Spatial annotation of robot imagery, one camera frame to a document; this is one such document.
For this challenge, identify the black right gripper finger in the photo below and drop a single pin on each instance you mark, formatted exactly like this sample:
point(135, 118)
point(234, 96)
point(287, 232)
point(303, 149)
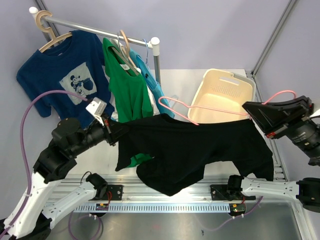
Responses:
point(299, 101)
point(270, 116)

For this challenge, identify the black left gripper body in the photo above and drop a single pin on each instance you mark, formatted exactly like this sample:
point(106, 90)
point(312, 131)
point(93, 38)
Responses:
point(110, 134)

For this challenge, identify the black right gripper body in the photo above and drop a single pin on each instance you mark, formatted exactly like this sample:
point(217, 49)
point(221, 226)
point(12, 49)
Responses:
point(302, 132)

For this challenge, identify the pink wire hanger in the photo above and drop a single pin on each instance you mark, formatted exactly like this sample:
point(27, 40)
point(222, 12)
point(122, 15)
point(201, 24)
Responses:
point(215, 109)

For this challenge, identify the light blue t shirt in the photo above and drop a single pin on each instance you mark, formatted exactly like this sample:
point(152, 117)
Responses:
point(151, 82)

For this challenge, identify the black t shirt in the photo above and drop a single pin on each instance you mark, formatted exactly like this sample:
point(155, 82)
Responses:
point(180, 148)

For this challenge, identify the light blue wire hanger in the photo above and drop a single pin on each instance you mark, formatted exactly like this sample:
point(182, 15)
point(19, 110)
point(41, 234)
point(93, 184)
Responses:
point(154, 45)

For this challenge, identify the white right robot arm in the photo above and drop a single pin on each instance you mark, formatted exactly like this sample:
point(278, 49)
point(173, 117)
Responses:
point(309, 187)

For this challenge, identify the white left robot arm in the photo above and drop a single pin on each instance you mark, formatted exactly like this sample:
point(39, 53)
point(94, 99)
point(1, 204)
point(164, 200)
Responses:
point(31, 219)

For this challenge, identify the green t shirt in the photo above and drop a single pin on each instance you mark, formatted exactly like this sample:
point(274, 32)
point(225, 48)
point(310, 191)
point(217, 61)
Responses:
point(132, 103)

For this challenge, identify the navy blue t shirt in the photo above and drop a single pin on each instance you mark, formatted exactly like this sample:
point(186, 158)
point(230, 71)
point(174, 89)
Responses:
point(77, 66)

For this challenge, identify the beige wooden hanger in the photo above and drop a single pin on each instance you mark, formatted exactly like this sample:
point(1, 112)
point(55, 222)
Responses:
point(53, 38)
point(127, 51)

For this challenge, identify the white printed t shirt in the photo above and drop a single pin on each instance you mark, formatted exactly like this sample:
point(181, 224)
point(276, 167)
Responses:
point(151, 97)

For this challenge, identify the cream laundry basket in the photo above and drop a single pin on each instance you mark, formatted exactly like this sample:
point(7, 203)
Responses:
point(223, 90)

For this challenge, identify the metal clothes rack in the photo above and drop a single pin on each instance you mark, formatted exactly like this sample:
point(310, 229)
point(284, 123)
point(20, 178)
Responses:
point(50, 19)

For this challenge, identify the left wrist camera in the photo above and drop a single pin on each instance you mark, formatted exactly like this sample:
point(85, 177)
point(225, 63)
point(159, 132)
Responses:
point(96, 108)

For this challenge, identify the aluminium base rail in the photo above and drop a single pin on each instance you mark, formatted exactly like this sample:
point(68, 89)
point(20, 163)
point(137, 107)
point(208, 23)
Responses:
point(165, 187)

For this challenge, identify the white slotted cable duct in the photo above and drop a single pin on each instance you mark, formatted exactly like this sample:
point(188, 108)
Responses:
point(154, 208)

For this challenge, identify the grey wire hanger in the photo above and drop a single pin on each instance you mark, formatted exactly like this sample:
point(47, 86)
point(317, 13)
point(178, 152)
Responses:
point(120, 46)

